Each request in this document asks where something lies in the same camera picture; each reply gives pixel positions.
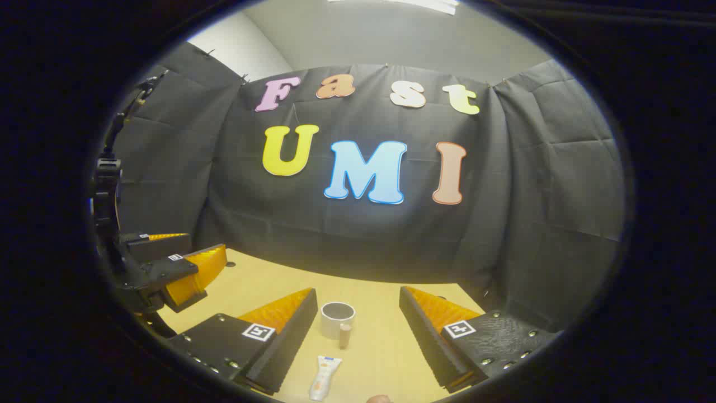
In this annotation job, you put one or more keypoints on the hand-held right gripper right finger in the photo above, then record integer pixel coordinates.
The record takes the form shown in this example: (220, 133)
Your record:
(425, 341)

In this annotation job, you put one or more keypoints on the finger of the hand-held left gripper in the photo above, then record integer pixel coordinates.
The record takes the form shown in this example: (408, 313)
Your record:
(168, 270)
(162, 246)

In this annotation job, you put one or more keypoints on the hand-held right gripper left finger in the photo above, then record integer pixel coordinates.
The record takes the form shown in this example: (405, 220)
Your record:
(291, 341)

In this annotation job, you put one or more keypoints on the white toothpaste tube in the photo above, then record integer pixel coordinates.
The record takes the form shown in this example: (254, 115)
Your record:
(324, 378)

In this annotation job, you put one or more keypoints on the light wooden desktop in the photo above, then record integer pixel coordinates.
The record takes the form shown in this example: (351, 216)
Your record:
(380, 347)

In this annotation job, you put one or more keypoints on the black backdrop cloth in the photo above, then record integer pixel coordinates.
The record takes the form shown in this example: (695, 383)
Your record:
(358, 240)

